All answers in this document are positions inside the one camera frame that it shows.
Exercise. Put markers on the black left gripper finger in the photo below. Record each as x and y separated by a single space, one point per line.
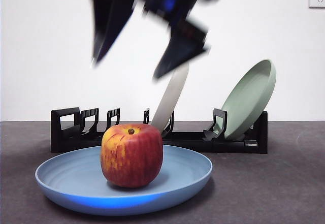
109 18
182 51

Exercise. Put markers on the red yellow apple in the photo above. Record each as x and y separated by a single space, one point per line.
132 158

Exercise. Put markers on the blue plate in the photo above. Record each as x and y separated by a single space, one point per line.
76 183

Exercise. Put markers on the white plate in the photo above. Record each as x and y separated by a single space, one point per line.
170 99

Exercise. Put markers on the green plate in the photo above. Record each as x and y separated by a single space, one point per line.
246 102

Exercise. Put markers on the black plate rack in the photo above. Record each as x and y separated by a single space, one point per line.
193 142

